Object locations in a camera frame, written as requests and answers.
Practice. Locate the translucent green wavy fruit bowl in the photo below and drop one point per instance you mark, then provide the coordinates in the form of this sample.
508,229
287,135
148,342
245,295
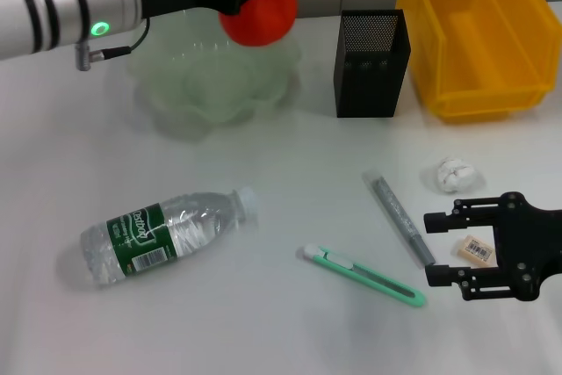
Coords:
211,89

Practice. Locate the beige eraser with barcode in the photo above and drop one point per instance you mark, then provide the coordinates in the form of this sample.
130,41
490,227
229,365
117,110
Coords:
472,250

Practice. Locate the black mesh pen holder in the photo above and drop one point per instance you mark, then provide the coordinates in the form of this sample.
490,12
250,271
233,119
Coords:
369,81

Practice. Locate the grey glitter marker pen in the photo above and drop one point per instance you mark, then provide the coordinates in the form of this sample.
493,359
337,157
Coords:
399,217

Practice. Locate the yellow plastic storage bin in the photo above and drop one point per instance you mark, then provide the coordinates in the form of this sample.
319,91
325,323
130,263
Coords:
474,63

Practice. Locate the red-orange toy orange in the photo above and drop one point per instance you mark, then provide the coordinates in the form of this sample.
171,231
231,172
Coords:
263,15

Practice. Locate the white paper ball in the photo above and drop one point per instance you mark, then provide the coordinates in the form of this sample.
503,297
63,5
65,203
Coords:
454,175

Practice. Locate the mint green utility knife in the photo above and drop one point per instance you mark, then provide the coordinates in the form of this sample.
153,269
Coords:
369,276

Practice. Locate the clear water bottle green label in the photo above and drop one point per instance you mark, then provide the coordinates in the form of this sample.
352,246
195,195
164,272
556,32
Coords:
153,234

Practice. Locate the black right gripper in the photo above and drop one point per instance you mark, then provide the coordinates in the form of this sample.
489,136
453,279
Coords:
527,243

